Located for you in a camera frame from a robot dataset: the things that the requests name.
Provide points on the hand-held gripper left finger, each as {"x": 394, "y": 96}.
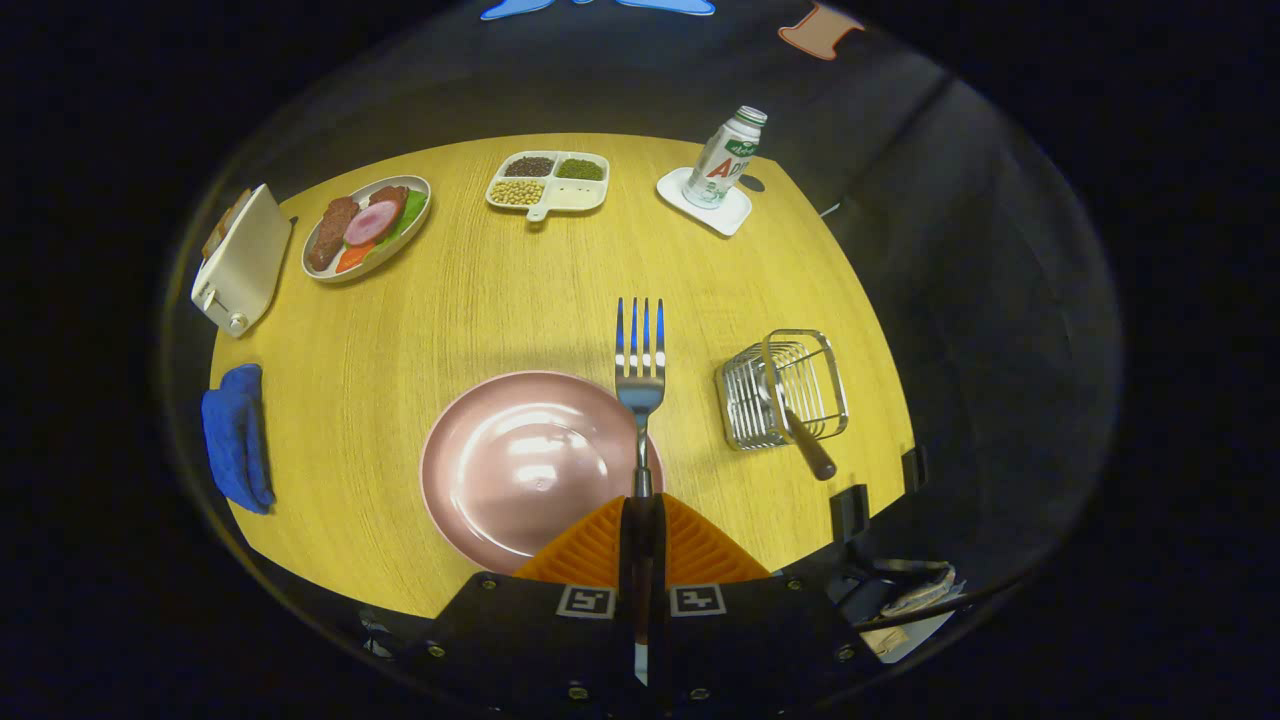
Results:
{"x": 520, "y": 640}

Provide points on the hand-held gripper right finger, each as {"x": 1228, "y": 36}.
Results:
{"x": 760, "y": 640}

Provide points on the black table clamp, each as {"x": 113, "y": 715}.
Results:
{"x": 913, "y": 469}
{"x": 849, "y": 512}

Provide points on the pale crumpled bag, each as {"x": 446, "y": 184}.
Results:
{"x": 920, "y": 610}

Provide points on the pink round plate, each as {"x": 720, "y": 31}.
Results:
{"x": 520, "y": 470}

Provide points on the blue cloth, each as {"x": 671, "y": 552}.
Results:
{"x": 235, "y": 440}

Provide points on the white oval plate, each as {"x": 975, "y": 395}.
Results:
{"x": 400, "y": 245}

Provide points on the orange tomato slice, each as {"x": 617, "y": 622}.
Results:
{"x": 352, "y": 258}

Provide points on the white square coaster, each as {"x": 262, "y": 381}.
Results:
{"x": 727, "y": 218}

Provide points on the pink ham slice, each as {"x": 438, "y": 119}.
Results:
{"x": 370, "y": 223}

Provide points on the green lettuce leaf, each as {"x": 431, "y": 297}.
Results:
{"x": 412, "y": 210}

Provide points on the heap of yellow soybeans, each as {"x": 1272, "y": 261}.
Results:
{"x": 516, "y": 192}

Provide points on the white divided dish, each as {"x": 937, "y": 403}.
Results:
{"x": 580, "y": 196}

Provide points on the long brown meat piece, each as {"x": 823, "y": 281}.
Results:
{"x": 330, "y": 232}

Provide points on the black round table grommet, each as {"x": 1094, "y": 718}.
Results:
{"x": 754, "y": 184}

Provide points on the small brown meat piece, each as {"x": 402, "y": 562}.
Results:
{"x": 392, "y": 194}

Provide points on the white toaster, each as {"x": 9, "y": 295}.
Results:
{"x": 245, "y": 260}

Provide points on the heap of dark beans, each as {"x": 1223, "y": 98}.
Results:
{"x": 529, "y": 167}

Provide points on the heap of green beans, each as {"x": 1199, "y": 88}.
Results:
{"x": 580, "y": 169}

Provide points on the white bottle green cap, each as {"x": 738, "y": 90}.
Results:
{"x": 722, "y": 165}

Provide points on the brown toast slice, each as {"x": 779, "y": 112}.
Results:
{"x": 225, "y": 218}

